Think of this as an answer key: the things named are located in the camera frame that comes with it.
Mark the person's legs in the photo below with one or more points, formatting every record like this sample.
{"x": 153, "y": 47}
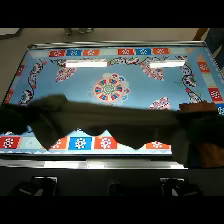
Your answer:
{"x": 83, "y": 30}

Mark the silver frame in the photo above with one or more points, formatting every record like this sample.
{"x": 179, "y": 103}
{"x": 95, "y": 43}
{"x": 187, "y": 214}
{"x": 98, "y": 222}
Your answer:
{"x": 100, "y": 164}

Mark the olive green garment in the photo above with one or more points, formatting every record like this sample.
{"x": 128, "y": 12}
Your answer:
{"x": 100, "y": 123}

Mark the brown garment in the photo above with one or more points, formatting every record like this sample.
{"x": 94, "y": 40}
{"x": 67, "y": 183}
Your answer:
{"x": 210, "y": 155}

